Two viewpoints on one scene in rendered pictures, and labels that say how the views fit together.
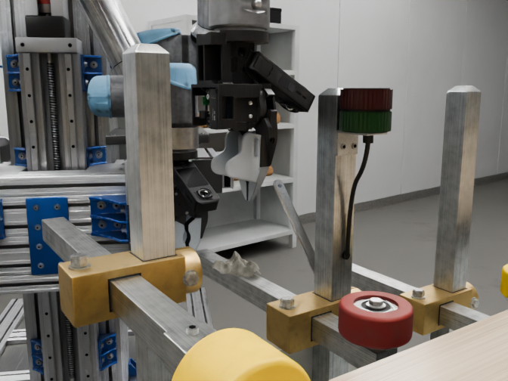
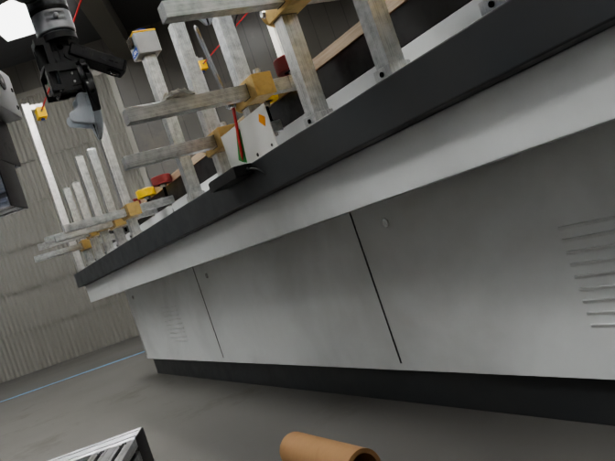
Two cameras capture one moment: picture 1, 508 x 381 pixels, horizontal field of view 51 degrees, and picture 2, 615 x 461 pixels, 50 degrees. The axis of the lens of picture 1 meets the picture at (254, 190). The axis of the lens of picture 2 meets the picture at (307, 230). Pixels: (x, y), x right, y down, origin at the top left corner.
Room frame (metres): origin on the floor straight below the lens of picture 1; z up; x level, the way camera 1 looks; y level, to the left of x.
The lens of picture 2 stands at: (0.52, 1.40, 0.51)
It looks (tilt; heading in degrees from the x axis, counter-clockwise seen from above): 0 degrees down; 274
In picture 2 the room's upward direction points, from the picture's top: 19 degrees counter-clockwise
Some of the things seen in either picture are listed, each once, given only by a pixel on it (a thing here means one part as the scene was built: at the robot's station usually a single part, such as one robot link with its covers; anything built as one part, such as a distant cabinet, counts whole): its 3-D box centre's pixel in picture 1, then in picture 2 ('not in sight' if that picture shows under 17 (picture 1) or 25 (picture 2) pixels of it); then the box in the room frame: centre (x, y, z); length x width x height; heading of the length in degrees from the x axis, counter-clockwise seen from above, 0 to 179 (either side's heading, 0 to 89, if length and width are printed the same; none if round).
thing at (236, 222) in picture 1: (227, 142); not in sight; (3.61, 0.18, 0.77); 0.90 x 0.45 x 1.55; 130
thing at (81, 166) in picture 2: not in sight; (94, 205); (1.63, -1.56, 0.94); 0.03 x 0.03 x 0.48; 34
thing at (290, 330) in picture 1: (320, 316); (253, 92); (0.65, -0.09, 0.85); 0.13 x 0.06 x 0.05; 124
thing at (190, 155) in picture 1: (177, 183); (64, 67); (0.97, 0.14, 0.97); 0.09 x 0.08 x 0.12; 34
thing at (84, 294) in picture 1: (133, 280); (285, 0); (0.52, 0.12, 0.94); 0.13 x 0.06 x 0.05; 124
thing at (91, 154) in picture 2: not in sight; (108, 201); (1.50, -1.35, 0.90); 0.03 x 0.03 x 0.48; 34
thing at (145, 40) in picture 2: not in sight; (145, 46); (0.95, -0.53, 1.18); 0.07 x 0.07 x 0.08; 34
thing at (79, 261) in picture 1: (79, 261); not in sight; (0.49, 0.17, 0.98); 0.02 x 0.02 x 0.01
